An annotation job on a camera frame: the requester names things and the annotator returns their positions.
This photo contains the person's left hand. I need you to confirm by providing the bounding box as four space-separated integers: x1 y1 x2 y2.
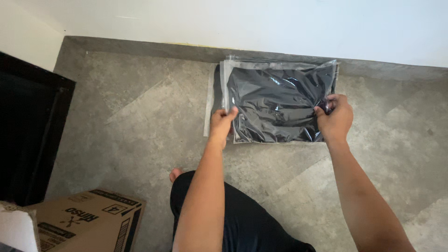
209 106 239 145

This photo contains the person's right hand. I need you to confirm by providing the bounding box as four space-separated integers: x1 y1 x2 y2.
314 93 354 143

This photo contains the clear bag with black garment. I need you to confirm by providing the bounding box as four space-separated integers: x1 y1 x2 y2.
220 59 338 144

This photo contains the stack of clear packed bags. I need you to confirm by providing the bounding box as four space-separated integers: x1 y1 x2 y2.
203 55 340 138

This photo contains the person's black trouser leg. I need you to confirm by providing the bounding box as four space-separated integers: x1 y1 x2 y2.
170 170 316 252

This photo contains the brown cardboard box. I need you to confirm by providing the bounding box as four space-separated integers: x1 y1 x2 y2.
24 188 146 252

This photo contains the white box flap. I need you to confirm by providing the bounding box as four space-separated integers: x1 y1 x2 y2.
0 201 41 252

